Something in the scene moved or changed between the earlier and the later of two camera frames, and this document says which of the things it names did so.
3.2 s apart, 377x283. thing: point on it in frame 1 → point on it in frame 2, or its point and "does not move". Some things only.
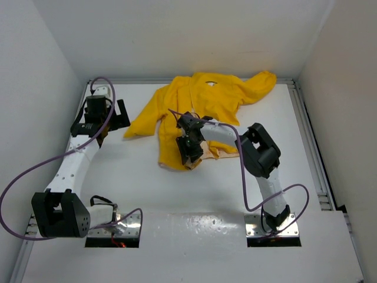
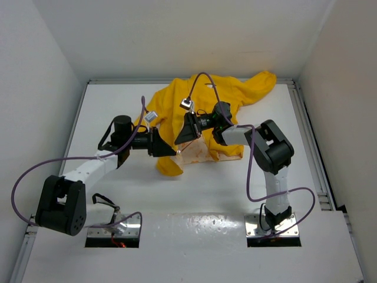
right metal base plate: (254, 227) does not move
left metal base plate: (126, 224) does not move
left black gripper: (119, 120) → (156, 145)
